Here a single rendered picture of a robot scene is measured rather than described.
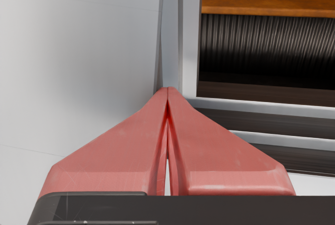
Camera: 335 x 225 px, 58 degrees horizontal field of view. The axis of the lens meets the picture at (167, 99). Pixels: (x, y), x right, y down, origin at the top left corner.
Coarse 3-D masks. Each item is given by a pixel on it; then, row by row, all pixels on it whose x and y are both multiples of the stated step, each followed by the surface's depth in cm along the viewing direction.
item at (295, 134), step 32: (192, 0) 13; (192, 32) 14; (160, 64) 13; (192, 64) 15; (192, 96) 16; (224, 96) 16; (256, 96) 16; (288, 96) 16; (320, 96) 15; (256, 128) 15; (288, 128) 15; (320, 128) 14; (288, 160) 14; (320, 160) 14
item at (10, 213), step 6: (0, 210) 19; (6, 210) 19; (12, 210) 19; (0, 216) 20; (6, 216) 20; (12, 216) 20; (18, 216) 19; (24, 216) 19; (0, 222) 20; (6, 222) 20; (12, 222) 20; (18, 222) 20; (24, 222) 20
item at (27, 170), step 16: (0, 160) 16; (16, 160) 16; (32, 160) 16; (48, 160) 16; (0, 176) 17; (16, 176) 17; (32, 176) 17; (0, 192) 18; (16, 192) 18; (32, 192) 18; (16, 208) 19; (32, 208) 19
